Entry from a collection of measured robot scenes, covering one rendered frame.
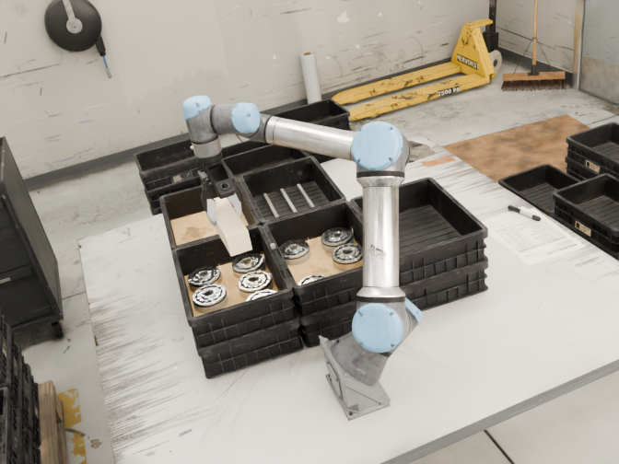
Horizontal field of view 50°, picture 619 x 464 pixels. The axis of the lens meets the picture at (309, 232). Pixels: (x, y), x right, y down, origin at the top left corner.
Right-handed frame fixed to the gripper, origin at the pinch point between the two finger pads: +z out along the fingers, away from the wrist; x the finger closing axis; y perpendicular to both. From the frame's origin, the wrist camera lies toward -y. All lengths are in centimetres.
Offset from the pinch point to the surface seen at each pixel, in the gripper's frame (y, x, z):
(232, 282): 8.9, 1.8, 26.5
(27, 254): 132, 74, 57
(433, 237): -4, -62, 27
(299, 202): 44, -34, 26
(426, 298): -21, -49, 35
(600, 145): 84, -208, 71
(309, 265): 3.5, -22.4, 26.6
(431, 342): -34, -43, 40
